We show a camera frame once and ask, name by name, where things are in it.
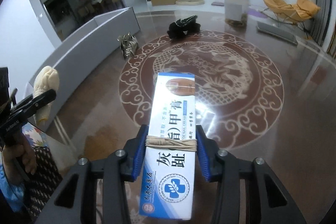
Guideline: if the blue white ointment box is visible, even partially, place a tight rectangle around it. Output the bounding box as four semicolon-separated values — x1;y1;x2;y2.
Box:
139;72;197;220

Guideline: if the cream knitted glove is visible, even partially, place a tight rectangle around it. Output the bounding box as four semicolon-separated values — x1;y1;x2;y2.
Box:
33;66;60;123

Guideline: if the grey curtain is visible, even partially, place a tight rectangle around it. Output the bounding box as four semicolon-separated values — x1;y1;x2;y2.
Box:
302;0;336;56

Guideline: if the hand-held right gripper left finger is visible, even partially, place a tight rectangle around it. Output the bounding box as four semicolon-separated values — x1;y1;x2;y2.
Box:
34;124;150;224

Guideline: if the long white cardboard box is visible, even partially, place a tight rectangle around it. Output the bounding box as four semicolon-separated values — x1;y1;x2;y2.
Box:
28;7;141;109

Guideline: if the colourful floral cloth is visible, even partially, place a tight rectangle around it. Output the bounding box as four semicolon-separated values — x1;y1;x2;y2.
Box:
21;123;50;151

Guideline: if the clear jar with dark lid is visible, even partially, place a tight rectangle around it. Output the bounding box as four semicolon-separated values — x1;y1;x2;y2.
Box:
224;0;249;26

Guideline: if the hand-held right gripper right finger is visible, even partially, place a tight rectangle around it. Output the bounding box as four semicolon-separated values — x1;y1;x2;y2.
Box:
196;125;313;224

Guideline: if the beige rubber band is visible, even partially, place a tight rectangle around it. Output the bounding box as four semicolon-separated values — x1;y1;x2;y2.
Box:
146;135;198;152

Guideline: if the black white patterned clothing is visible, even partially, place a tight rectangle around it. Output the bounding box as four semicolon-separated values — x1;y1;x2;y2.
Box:
25;145;66;219

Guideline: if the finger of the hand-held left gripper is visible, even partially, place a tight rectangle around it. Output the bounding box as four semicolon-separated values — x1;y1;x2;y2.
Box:
12;89;57;119

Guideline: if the person's left hand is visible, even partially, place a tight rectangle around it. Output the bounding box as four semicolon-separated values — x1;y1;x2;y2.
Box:
3;132;37;182

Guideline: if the black hair claw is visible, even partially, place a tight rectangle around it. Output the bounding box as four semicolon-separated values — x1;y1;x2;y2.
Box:
167;15;201;39

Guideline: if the grey laptop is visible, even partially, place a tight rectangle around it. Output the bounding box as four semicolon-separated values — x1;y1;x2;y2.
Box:
256;21;298;45

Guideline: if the round beige floor cushion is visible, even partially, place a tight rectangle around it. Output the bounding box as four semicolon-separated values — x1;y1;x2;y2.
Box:
176;0;205;6

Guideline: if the yellow lounge chair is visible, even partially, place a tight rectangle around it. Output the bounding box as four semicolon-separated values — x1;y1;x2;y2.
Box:
289;0;321;30
264;0;293;22

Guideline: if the person's left forearm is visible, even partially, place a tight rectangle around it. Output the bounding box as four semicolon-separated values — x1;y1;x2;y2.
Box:
0;151;27;214

